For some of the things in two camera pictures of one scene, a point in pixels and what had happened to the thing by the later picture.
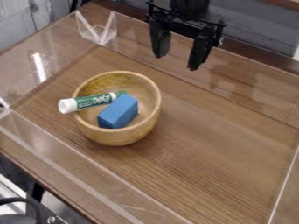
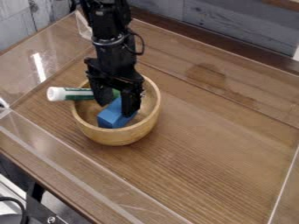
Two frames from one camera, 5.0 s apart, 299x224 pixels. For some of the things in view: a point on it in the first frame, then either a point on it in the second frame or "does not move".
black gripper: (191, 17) to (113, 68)
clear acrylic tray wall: (95, 192) does not move
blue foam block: (119, 113) does not move
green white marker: (69, 104) to (60, 94)
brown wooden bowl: (112, 81) does not move
